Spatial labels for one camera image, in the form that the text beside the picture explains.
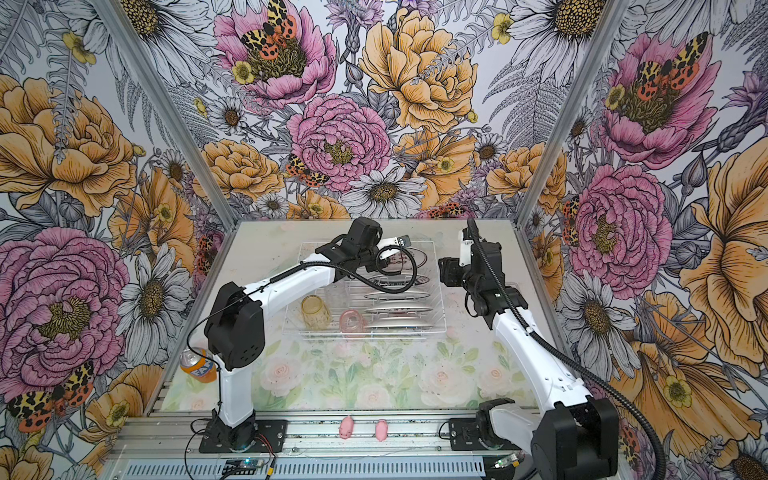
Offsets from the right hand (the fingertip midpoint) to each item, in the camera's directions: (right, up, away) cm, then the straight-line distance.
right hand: (449, 269), depth 82 cm
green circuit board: (-51, -46, -10) cm, 70 cm away
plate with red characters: (-11, +3, -6) cm, 13 cm away
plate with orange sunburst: (-13, -14, +13) cm, 23 cm away
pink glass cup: (-26, -14, +1) cm, 30 cm away
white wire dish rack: (-29, -13, +12) cm, 34 cm away
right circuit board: (+13, -44, -10) cm, 47 cm away
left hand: (-19, +5, +9) cm, 22 cm away
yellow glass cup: (-37, -13, +3) cm, 39 cm away
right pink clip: (-18, -39, -7) cm, 44 cm away
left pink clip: (-27, -39, -6) cm, 48 cm away
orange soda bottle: (-63, -23, -6) cm, 68 cm away
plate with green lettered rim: (-13, -5, +17) cm, 22 cm away
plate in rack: (-13, -14, -2) cm, 19 cm away
